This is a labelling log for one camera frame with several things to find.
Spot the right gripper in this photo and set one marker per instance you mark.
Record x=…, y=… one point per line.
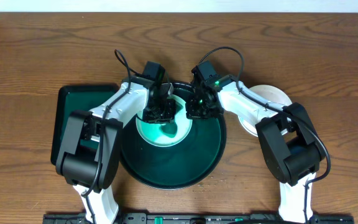
x=192, y=113

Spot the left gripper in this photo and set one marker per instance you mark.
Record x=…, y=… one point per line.
x=159, y=113

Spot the mint plate top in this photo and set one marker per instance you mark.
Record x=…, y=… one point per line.
x=168, y=134

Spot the white plate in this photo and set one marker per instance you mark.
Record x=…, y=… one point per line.
x=270, y=93

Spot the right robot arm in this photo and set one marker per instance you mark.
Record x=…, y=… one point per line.
x=290, y=146

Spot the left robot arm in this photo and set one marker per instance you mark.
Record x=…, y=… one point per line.
x=89, y=150

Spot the round dark green tray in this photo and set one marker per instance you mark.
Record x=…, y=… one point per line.
x=178, y=166

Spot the rectangular dark green tray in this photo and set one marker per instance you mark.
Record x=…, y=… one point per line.
x=76, y=97

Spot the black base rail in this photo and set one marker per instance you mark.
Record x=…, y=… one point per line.
x=143, y=218

